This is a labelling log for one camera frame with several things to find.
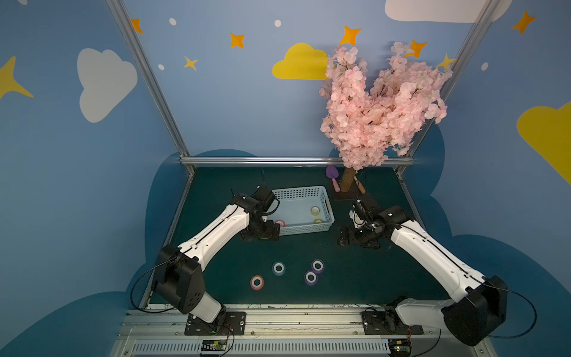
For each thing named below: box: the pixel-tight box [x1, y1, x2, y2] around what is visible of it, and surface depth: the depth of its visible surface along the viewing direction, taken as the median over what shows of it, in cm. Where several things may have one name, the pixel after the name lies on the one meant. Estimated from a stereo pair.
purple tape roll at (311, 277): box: [304, 269, 319, 286], surface depth 86 cm
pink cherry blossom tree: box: [319, 41, 453, 192], surface depth 70 cm
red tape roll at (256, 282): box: [249, 275, 265, 291], surface depth 85 cm
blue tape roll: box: [272, 261, 287, 276], surface depth 88 cm
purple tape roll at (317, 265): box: [310, 258, 325, 274], surface depth 90 cm
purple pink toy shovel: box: [324, 164, 341, 193], surface depth 122 cm
